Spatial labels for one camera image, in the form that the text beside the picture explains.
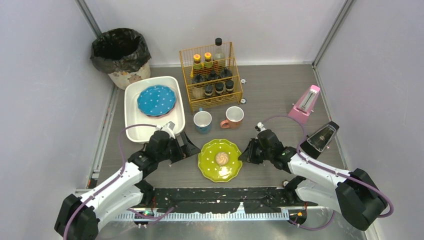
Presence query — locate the green polka dot plate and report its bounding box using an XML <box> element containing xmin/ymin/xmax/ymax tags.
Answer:
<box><xmin>197</xmin><ymin>139</ymin><xmax>243</xmax><ymax>183</ymax></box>

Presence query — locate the blue mug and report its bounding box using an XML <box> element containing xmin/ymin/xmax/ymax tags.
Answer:
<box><xmin>193</xmin><ymin>107</ymin><xmax>212</xmax><ymax>134</ymax></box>

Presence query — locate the pink mug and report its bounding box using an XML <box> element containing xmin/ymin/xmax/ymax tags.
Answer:
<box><xmin>220</xmin><ymin>106</ymin><xmax>245</xmax><ymax>129</ymax></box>

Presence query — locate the blue polka dot plate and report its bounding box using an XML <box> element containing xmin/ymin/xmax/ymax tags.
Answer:
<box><xmin>136</xmin><ymin>84</ymin><xmax>177</xmax><ymax>115</ymax></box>

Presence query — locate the dark spice bottle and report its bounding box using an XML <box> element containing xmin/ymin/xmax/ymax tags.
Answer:
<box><xmin>204</xmin><ymin>84</ymin><xmax>214</xmax><ymax>99</ymax></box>

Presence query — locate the small dark pepper bottle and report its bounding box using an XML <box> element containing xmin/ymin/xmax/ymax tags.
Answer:
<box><xmin>214</xmin><ymin>82</ymin><xmax>225</xmax><ymax>96</ymax></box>

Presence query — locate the small black cap jar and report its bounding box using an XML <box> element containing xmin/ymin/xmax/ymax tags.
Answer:
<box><xmin>225</xmin><ymin>79</ymin><xmax>234</xmax><ymax>94</ymax></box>

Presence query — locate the brown spice jar black cap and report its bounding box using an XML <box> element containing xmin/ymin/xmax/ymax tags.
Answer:
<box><xmin>206</xmin><ymin>70</ymin><xmax>220</xmax><ymax>87</ymax></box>

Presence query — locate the sauce bottle yellow cap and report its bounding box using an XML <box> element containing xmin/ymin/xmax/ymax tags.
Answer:
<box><xmin>203</xmin><ymin>52</ymin><xmax>214</xmax><ymax>75</ymax></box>
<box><xmin>190</xmin><ymin>54</ymin><xmax>203</xmax><ymax>78</ymax></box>

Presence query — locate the white shaker bottle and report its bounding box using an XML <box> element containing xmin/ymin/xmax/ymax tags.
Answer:
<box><xmin>219</xmin><ymin>67</ymin><xmax>233</xmax><ymax>83</ymax></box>

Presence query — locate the tall clear oil bottle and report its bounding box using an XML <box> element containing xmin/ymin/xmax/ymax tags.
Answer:
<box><xmin>212</xmin><ymin>37</ymin><xmax>226</xmax><ymax>75</ymax></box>

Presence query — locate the pink polka dot plate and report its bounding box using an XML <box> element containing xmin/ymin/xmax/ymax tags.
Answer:
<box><xmin>143</xmin><ymin>112</ymin><xmax>170</xmax><ymax>119</ymax></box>

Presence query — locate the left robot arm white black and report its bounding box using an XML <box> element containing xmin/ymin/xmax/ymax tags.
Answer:
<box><xmin>54</xmin><ymin>130</ymin><xmax>200</xmax><ymax>240</ymax></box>

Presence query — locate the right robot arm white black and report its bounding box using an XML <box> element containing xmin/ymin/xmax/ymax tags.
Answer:
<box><xmin>238</xmin><ymin>129</ymin><xmax>391</xmax><ymax>231</ymax></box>

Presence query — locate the steamed bun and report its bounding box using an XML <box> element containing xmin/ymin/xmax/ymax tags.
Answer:
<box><xmin>215</xmin><ymin>152</ymin><xmax>230</xmax><ymax>166</ymax></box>

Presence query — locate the white plastic basin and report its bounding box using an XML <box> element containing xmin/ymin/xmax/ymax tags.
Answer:
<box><xmin>124</xmin><ymin>76</ymin><xmax>186</xmax><ymax>143</ymax></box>

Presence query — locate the pink box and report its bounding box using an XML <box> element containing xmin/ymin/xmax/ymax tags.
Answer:
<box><xmin>288</xmin><ymin>85</ymin><xmax>321</xmax><ymax>125</ymax></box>

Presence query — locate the trash bin with black bag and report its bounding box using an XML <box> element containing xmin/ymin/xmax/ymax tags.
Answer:
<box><xmin>90</xmin><ymin>28</ymin><xmax>152</xmax><ymax>90</ymax></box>

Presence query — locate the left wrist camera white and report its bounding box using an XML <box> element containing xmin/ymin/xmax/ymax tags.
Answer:
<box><xmin>155</xmin><ymin>121</ymin><xmax>176</xmax><ymax>139</ymax></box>

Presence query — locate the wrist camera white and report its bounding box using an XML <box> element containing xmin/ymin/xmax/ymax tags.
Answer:
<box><xmin>254</xmin><ymin>122</ymin><xmax>266</xmax><ymax>132</ymax></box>
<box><xmin>155</xmin><ymin>121</ymin><xmax>176</xmax><ymax>139</ymax></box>

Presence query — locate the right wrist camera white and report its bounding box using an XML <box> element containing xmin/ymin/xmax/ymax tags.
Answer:
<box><xmin>254</xmin><ymin>122</ymin><xmax>266</xmax><ymax>132</ymax></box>

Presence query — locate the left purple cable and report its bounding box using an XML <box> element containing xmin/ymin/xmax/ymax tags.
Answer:
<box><xmin>62</xmin><ymin>123</ymin><xmax>158</xmax><ymax>240</ymax></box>

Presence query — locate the black base mount strip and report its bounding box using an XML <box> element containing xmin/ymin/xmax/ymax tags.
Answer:
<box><xmin>154</xmin><ymin>187</ymin><xmax>305</xmax><ymax>214</ymax></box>

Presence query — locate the yellow wire basket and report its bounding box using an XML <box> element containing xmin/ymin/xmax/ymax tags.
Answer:
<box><xmin>179</xmin><ymin>42</ymin><xmax>243</xmax><ymax>112</ymax></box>

